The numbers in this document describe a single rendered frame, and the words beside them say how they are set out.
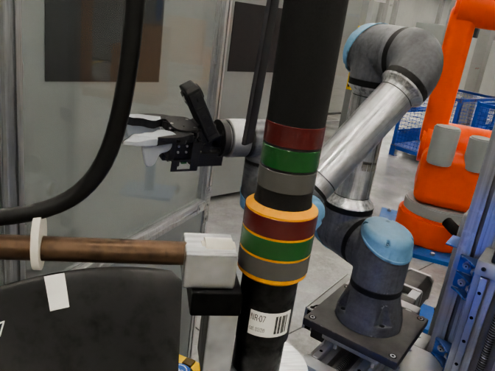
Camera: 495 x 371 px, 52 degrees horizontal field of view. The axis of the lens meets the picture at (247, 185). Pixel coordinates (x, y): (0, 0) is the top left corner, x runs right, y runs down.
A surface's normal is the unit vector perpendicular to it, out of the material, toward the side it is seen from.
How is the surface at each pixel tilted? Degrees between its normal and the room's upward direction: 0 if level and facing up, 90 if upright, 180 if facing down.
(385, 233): 7
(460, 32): 96
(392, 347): 0
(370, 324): 73
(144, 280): 34
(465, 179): 90
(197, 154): 98
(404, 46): 55
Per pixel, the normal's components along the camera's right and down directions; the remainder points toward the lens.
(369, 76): -0.51, 0.22
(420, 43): -0.05, -0.48
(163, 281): 0.45, -0.59
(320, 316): 0.13, -0.94
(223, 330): 0.18, 0.35
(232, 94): 0.67, 0.33
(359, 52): -0.87, 0.05
